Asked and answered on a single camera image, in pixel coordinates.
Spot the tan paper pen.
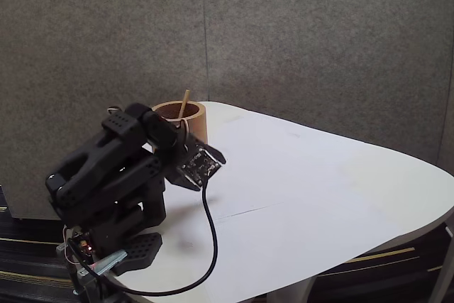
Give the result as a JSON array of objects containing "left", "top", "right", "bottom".
[{"left": 178, "top": 89, "right": 192, "bottom": 119}]

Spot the grey metal table clamp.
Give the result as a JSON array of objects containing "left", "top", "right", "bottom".
[{"left": 72, "top": 250, "right": 128, "bottom": 303}]

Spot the brown cork pen holder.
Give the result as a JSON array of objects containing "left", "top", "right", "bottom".
[{"left": 150, "top": 100, "right": 209, "bottom": 143}]

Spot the black camera cable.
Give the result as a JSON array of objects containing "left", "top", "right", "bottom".
[{"left": 69, "top": 184, "right": 219, "bottom": 297}]

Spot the white table leg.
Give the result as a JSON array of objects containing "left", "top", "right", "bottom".
[
  {"left": 428, "top": 210, "right": 454, "bottom": 303},
  {"left": 265, "top": 273, "right": 317, "bottom": 303}
]

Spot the bare camera circuit board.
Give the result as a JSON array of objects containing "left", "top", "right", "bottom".
[{"left": 177, "top": 152, "right": 223, "bottom": 187}]

